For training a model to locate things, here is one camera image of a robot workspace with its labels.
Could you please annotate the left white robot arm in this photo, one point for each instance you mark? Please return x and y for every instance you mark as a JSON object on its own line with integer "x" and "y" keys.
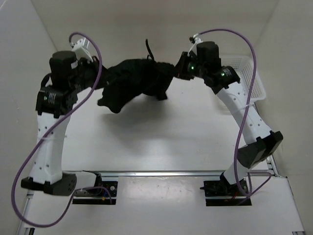
{"x": 57, "y": 97}

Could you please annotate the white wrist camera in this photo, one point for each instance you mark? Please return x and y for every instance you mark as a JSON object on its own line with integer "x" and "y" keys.
{"x": 195, "y": 39}
{"x": 81, "y": 49}

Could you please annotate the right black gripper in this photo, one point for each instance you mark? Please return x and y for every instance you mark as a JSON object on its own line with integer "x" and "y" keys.
{"x": 180, "y": 70}

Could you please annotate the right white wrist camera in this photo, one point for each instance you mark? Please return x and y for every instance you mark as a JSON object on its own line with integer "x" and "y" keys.
{"x": 195, "y": 39}

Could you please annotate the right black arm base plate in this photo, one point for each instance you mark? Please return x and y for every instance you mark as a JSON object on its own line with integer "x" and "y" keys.
{"x": 219, "y": 195}

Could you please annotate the white perforated plastic basket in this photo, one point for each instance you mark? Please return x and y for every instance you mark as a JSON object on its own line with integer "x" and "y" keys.
{"x": 243, "y": 65}

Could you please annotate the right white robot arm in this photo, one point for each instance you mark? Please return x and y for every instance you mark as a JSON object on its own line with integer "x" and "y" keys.
{"x": 261, "y": 141}

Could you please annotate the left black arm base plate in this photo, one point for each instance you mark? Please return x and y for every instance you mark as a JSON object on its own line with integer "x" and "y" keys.
{"x": 105, "y": 192}

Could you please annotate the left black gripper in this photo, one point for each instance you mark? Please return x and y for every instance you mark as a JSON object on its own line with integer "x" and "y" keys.
{"x": 94, "y": 65}

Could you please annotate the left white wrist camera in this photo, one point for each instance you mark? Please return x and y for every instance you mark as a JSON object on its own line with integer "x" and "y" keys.
{"x": 81, "y": 49}

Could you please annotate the aluminium table frame rail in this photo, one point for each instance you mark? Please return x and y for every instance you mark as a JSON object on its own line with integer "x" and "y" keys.
{"x": 160, "y": 153}

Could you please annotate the black shorts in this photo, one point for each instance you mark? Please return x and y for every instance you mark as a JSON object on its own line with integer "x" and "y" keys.
{"x": 132, "y": 77}

